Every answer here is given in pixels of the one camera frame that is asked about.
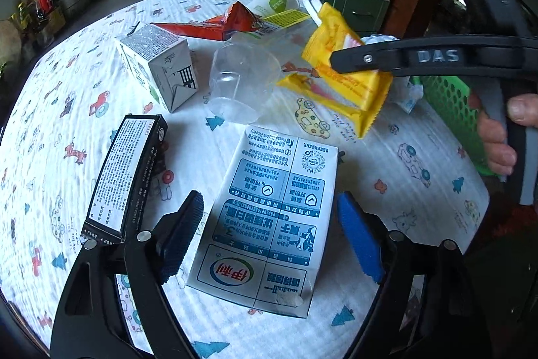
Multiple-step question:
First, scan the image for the green kitchen cabinet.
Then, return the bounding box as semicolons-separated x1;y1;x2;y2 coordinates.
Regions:
319;0;389;34

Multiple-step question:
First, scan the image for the white paper cup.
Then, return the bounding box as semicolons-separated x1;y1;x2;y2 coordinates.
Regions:
246;0;301;21

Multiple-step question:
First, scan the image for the yellow condiment bottle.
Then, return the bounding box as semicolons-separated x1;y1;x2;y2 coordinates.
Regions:
17;0;38;32

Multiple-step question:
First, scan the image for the person's right hand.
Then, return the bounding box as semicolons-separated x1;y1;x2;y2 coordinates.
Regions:
468;92;538;176

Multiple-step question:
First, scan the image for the green plastic basket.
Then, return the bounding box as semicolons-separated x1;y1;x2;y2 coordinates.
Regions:
410;75;511;177

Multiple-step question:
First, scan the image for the clear plastic cup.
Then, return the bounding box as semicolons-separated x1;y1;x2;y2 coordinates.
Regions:
209;35;280;126

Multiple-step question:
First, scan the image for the white blue milk carton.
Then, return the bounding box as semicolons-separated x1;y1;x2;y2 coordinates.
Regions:
185;125;339;318

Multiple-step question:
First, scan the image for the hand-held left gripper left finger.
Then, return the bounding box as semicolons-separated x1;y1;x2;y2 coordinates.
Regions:
50;191;206;359

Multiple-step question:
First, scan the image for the yellow snack packet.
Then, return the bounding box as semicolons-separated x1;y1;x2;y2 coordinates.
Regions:
275;1;393;139

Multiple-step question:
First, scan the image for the grey white drink carton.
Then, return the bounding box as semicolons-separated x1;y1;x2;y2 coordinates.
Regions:
114;23;200;113

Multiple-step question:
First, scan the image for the red snack packet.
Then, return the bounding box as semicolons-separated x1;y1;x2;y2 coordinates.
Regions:
149;1;263;42

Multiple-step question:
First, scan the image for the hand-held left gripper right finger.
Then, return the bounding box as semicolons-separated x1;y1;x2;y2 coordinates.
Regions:
336;191;492;359

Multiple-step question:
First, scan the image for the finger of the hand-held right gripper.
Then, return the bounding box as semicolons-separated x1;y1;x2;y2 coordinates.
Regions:
330;37;406;74

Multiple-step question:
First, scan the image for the clear bottle with yellow label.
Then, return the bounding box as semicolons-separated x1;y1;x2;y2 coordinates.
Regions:
248;0;324;40

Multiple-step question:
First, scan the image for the printed white tablecloth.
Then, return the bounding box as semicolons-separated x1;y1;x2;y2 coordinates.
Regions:
0;0;490;359

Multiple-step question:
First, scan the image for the black cardboard box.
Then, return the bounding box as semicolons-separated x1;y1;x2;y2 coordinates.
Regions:
80;114;169;246

